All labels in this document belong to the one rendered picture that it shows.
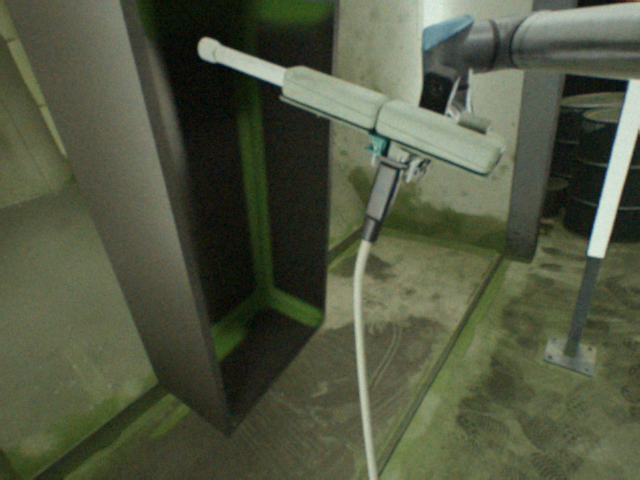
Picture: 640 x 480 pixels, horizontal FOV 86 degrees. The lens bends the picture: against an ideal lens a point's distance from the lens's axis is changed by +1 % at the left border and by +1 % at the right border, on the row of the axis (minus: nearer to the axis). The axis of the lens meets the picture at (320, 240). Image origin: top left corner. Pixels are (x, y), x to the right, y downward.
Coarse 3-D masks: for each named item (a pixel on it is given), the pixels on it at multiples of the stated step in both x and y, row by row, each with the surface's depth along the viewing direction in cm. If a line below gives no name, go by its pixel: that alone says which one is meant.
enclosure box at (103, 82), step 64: (64, 0) 52; (128, 0) 47; (192, 0) 91; (256, 0) 100; (320, 0) 81; (64, 64) 60; (128, 64) 51; (192, 64) 97; (320, 64) 98; (64, 128) 72; (128, 128) 59; (192, 128) 103; (256, 128) 122; (320, 128) 108; (128, 192) 70; (192, 192) 111; (256, 192) 138; (320, 192) 120; (128, 256) 85; (192, 256) 72; (256, 256) 153; (320, 256) 136; (192, 320) 83; (256, 320) 153; (320, 320) 154; (192, 384) 105; (256, 384) 127
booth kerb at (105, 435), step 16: (352, 240) 295; (336, 256) 280; (144, 400) 172; (160, 400) 178; (112, 416) 161; (128, 416) 166; (96, 432) 156; (112, 432) 162; (80, 448) 152; (96, 448) 157; (48, 464) 144; (64, 464) 148; (80, 464) 153
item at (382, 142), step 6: (372, 132) 46; (378, 138) 45; (384, 138) 45; (390, 138) 46; (372, 144) 46; (378, 144) 46; (384, 144) 46; (390, 144) 47; (366, 150) 47; (372, 150) 47; (378, 150) 46; (384, 150) 47
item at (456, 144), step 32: (256, 64) 52; (288, 96) 50; (320, 96) 47; (352, 96) 45; (384, 96) 46; (352, 128) 47; (384, 128) 44; (416, 128) 42; (448, 128) 40; (480, 128) 40; (384, 160) 47; (448, 160) 42; (480, 160) 40; (384, 192) 49
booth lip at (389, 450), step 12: (492, 276) 236; (480, 288) 224; (468, 312) 206; (456, 336) 191; (444, 348) 184; (444, 360) 179; (432, 372) 172; (420, 396) 161; (408, 420) 152; (396, 432) 148; (396, 444) 144; (384, 456) 139
